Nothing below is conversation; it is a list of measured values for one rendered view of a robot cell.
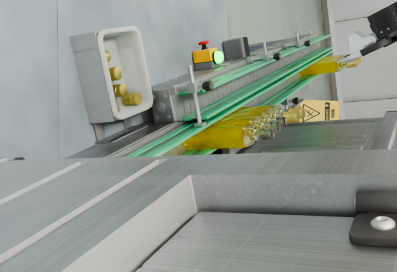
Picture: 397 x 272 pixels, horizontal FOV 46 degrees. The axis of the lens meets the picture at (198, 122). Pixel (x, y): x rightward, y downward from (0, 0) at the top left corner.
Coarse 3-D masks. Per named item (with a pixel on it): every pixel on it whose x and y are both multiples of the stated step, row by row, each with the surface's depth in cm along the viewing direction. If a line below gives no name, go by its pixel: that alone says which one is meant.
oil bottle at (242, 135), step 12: (204, 132) 128; (216, 132) 126; (228, 132) 125; (240, 132) 123; (252, 132) 123; (192, 144) 131; (204, 144) 129; (216, 144) 127; (228, 144) 126; (240, 144) 124; (252, 144) 124
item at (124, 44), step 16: (112, 32) 113; (128, 32) 122; (112, 48) 124; (128, 48) 125; (112, 64) 124; (128, 64) 126; (144, 64) 124; (128, 80) 127; (144, 80) 126; (112, 96) 112; (144, 96) 127; (128, 112) 117
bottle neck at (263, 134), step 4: (272, 128) 122; (256, 132) 123; (260, 132) 122; (264, 132) 122; (268, 132) 121; (272, 132) 123; (256, 136) 123; (260, 136) 122; (264, 136) 122; (268, 136) 121; (272, 136) 123; (256, 140) 124
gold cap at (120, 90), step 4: (120, 84) 120; (124, 84) 120; (116, 88) 119; (120, 88) 119; (124, 88) 120; (116, 92) 119; (120, 92) 119; (124, 92) 120; (116, 96) 121; (120, 96) 120
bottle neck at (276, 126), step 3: (264, 123) 128; (267, 123) 128; (270, 123) 127; (273, 123) 127; (276, 123) 126; (279, 123) 127; (261, 126) 128; (264, 126) 128; (267, 126) 127; (270, 126) 127; (273, 126) 126; (276, 126) 126; (279, 126) 128; (276, 129) 126; (279, 129) 127
